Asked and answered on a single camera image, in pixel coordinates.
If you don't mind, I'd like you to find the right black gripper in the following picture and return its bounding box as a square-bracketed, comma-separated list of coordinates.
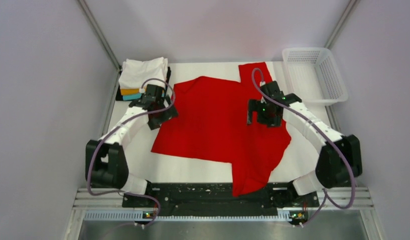
[247, 98, 282, 129]

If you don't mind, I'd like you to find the red t shirt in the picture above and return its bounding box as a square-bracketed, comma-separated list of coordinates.
[151, 62, 292, 197]

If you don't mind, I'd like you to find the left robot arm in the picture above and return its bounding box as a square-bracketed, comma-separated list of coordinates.
[85, 95, 178, 207]

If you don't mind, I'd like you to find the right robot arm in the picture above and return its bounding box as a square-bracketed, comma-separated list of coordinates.
[247, 81, 362, 208]

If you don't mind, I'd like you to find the teal folded t shirt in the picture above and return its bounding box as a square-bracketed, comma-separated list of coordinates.
[122, 93, 142, 101]

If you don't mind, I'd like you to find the yellow folded t shirt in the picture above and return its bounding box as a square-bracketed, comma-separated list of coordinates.
[120, 88, 140, 96]

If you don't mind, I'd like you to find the black folded t shirt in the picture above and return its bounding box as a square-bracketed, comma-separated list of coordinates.
[115, 66, 172, 101]

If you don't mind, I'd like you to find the white folded t shirt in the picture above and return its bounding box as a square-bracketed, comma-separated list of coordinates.
[118, 57, 168, 90]

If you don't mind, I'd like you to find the white plastic basket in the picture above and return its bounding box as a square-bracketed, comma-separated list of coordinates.
[282, 47, 349, 107]

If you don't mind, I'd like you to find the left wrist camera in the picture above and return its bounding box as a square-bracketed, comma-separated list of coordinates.
[139, 84, 165, 104]

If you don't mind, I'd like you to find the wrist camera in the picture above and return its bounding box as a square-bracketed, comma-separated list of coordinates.
[259, 81, 285, 101]
[139, 84, 165, 104]

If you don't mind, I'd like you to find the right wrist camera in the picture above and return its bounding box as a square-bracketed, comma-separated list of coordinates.
[259, 81, 285, 101]

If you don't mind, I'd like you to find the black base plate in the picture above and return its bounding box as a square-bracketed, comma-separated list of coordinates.
[122, 182, 320, 217]

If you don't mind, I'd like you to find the aluminium frame rail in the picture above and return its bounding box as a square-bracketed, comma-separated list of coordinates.
[72, 187, 375, 223]

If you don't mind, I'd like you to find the left corner metal post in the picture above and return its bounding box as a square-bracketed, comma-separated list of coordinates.
[76, 0, 121, 72]

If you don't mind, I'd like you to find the corner metal post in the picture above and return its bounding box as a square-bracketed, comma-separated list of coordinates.
[76, 0, 121, 72]
[324, 0, 361, 49]

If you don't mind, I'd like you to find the right corner metal post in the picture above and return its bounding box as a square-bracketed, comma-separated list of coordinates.
[324, 0, 361, 49]

